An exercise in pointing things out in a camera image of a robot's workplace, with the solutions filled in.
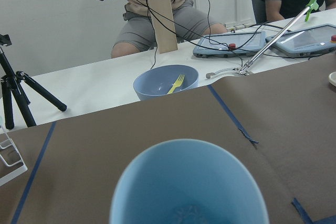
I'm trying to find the metal reacher grabber tool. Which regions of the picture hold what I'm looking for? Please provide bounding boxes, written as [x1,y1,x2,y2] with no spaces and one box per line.
[205,0,319,79]

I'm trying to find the cream bear tray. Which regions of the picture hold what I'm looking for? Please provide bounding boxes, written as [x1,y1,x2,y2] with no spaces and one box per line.
[328,72,336,87]

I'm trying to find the wooden plank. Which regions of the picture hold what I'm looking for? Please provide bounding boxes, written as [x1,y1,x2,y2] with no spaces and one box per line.
[148,0,177,54]

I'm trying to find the blue plastic bowl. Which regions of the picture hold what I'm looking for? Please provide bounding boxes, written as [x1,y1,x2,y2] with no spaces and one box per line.
[133,65,199,101]

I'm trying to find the white wire dish rack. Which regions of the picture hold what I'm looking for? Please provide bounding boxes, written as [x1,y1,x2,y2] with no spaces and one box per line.
[1,124,28,186]

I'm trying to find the light blue cup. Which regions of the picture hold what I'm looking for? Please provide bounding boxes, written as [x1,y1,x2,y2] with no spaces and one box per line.
[109,139,269,223]

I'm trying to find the black camera tripod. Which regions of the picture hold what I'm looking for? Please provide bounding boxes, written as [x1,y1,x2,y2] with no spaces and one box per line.
[1,50,67,130]

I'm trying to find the person in beige shirt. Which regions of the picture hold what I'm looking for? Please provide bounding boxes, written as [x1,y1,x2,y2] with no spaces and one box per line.
[91,0,228,59]

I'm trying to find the blue teach pendant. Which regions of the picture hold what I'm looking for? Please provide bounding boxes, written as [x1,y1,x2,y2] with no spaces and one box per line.
[271,24,335,58]
[193,31,266,58]

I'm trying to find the yellow plastic fork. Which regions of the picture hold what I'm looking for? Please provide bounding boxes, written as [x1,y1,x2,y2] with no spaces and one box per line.
[167,74,185,94]

